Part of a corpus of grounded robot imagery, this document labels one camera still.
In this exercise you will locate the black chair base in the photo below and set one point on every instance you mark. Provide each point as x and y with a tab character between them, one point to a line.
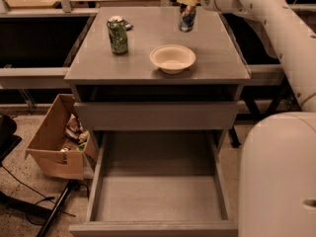
8	139

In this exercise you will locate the open grey middle drawer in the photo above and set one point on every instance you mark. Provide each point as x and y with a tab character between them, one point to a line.
158	184

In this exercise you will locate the white paper bowl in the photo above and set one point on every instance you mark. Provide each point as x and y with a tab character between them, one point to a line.
172	58

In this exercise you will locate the blue silver redbull can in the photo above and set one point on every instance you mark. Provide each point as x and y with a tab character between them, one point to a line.
187	18

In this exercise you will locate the grey top drawer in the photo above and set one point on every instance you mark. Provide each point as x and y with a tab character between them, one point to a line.
156	116

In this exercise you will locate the green soda can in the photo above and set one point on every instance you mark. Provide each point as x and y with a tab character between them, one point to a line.
117	35

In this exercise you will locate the snack wrappers in box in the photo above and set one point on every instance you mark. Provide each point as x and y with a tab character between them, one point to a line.
76	135

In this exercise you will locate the grey drawer cabinet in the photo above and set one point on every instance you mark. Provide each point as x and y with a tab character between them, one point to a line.
99	76

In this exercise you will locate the black stand leg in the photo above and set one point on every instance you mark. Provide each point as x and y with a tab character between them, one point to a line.
58	207

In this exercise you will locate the small dark object behind can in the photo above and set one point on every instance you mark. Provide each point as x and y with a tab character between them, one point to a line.
128	25

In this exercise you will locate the brown cardboard box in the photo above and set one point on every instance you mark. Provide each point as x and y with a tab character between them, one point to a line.
58	155

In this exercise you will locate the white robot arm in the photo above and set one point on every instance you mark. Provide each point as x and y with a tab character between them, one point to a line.
277	184

